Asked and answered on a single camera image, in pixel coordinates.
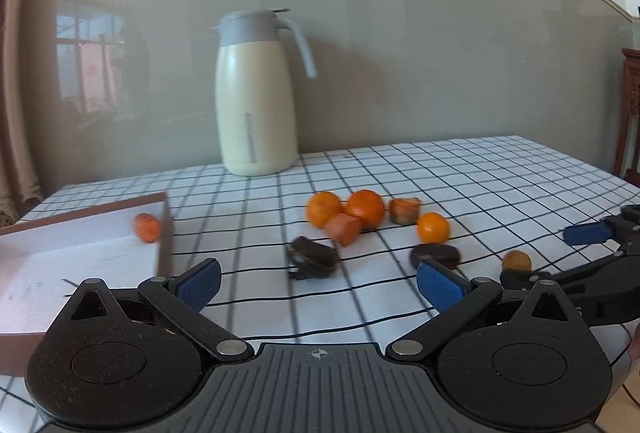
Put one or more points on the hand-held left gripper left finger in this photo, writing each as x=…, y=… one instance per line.
x=200, y=284

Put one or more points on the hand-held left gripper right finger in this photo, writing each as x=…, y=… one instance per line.
x=440, y=285

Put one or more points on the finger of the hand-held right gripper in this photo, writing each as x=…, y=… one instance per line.
x=517, y=279
x=585, y=234

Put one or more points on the small yellow-brown fruit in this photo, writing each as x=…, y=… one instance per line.
x=516, y=260

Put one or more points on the dark brown dried fruit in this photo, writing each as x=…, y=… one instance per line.
x=437, y=254
x=312, y=259

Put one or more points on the cut persimmon brown base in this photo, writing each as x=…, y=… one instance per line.
x=404, y=210

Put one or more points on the shallow white box brown rim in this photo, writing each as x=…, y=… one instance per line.
x=75, y=253

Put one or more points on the orange tangerine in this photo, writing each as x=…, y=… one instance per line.
x=433, y=228
x=366, y=207
x=322, y=208

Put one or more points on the small orange fruit piece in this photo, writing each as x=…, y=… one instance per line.
x=147, y=228

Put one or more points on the orange persimmon chunk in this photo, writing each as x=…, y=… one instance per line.
x=344, y=230

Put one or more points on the white black-checked tablecloth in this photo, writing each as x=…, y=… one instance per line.
x=450, y=173

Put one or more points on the carved wooden furniture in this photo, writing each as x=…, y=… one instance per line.
x=631, y=113

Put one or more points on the cream thermos jug grey lid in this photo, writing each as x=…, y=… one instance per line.
x=255, y=113

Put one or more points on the beige curtain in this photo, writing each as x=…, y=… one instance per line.
x=15, y=113

